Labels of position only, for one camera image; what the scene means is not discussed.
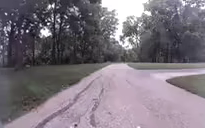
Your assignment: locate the grey asphalt path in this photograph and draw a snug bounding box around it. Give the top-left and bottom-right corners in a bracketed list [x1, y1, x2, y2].
[3, 63, 205, 128]

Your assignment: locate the grass lawn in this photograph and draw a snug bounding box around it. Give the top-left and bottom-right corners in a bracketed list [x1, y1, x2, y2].
[0, 62, 112, 126]

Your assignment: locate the grass strip beyond side path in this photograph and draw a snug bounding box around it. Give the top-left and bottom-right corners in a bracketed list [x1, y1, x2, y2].
[126, 62, 205, 71]

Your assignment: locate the grass patch with curved edge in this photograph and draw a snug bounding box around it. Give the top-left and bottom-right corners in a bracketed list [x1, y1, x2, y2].
[165, 73, 205, 104]

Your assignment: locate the group of leafy trees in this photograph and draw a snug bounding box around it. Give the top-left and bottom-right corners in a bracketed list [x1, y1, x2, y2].
[120, 0, 205, 64]

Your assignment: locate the wood of tall trees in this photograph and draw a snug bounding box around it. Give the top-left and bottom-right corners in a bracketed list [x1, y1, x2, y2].
[0, 0, 128, 69]

